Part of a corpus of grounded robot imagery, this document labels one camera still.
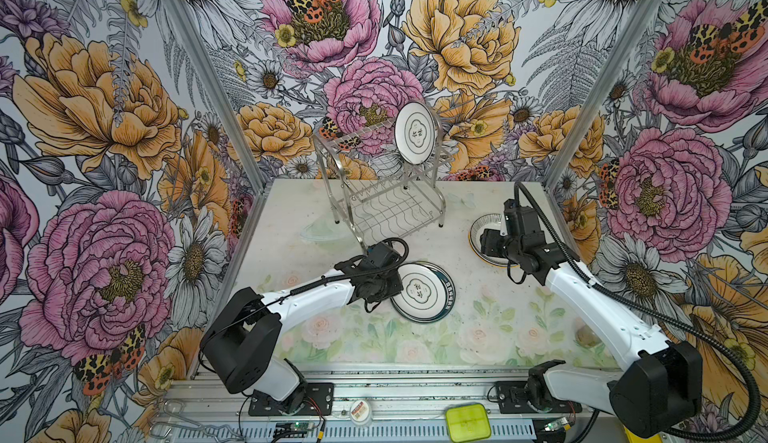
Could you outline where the black striped rim plate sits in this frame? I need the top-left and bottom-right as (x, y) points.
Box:
(468, 213), (509, 268)

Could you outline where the black line flower plate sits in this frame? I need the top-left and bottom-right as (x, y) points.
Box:
(391, 263), (448, 322)

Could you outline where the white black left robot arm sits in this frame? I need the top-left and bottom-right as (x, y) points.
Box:
(199, 237), (409, 413)

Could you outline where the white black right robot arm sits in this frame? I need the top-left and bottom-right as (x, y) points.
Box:
(480, 198), (703, 438)

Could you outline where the small clear plastic bottle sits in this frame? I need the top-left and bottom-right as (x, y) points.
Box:
(575, 324), (602, 349)

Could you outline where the round tape roll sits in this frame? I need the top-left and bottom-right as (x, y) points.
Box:
(349, 399), (373, 426)

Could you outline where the green circuit board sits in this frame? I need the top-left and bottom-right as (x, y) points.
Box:
(271, 422), (324, 442)

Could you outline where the green square box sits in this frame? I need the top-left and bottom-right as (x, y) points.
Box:
(445, 403), (492, 443)

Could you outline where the yellow box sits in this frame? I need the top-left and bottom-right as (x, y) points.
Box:
(624, 427), (663, 443)

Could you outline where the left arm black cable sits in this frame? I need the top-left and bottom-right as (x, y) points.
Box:
(200, 237), (412, 378)

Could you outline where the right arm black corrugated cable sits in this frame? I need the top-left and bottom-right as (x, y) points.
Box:
(512, 180), (762, 443)

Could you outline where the silver wire dish rack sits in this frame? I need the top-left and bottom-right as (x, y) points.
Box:
(314, 109), (447, 248)

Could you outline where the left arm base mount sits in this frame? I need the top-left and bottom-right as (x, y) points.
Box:
(248, 382), (335, 417)

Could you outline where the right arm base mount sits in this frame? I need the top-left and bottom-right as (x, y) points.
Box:
(486, 380), (583, 415)

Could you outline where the right aluminium corner post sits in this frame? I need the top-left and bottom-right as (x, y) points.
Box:
(543, 0), (662, 190)

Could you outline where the aluminium corner post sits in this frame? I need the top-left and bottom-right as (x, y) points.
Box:
(543, 0), (662, 190)
(160, 0), (266, 196)

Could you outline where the left aluminium corner post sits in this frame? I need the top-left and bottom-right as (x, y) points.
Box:
(160, 0), (266, 196)

